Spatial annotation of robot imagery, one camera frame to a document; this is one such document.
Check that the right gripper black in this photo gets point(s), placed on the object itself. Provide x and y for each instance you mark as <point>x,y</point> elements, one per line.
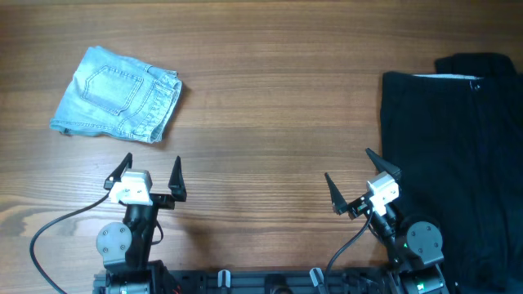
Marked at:
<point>357,207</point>

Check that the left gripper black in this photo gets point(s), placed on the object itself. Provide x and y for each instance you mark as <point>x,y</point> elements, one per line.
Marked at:
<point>164,202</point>

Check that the black shorts with patterned waistband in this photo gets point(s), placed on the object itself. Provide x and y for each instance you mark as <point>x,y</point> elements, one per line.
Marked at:
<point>458,143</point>

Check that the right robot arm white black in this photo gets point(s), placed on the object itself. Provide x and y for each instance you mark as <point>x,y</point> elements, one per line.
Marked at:
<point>414,247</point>

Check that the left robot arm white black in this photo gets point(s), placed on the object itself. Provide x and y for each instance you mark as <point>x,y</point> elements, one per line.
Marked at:
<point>125,246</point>

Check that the pile of black clothes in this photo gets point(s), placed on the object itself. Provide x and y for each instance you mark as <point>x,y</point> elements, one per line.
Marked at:
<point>481,65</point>

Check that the folded light blue denim shorts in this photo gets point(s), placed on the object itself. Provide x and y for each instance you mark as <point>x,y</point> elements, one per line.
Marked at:
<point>117,96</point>

